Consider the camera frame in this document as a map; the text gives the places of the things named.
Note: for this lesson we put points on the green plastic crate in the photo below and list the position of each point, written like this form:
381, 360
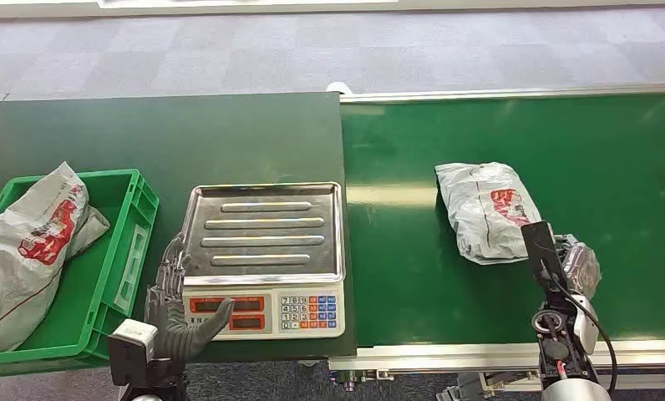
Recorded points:
97, 277

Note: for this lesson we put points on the green conveyor belt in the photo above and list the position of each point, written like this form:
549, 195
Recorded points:
410, 249

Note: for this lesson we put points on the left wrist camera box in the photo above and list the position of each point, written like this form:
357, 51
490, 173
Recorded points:
130, 346

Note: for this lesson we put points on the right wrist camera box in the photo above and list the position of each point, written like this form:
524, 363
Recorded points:
543, 249

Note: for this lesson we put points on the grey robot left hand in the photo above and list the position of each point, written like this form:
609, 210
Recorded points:
172, 332

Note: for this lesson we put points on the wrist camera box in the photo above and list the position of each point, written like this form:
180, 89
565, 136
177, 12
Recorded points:
543, 249
130, 346

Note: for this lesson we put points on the grey package red print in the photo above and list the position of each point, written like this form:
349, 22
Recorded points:
484, 216
22, 265

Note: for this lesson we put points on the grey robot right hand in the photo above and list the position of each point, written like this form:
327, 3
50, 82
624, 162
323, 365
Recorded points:
582, 268

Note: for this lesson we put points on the silver conveyor frame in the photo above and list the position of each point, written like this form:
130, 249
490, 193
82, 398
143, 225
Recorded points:
421, 355

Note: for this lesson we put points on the electronic scale steel tray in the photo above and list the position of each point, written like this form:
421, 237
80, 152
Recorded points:
266, 238

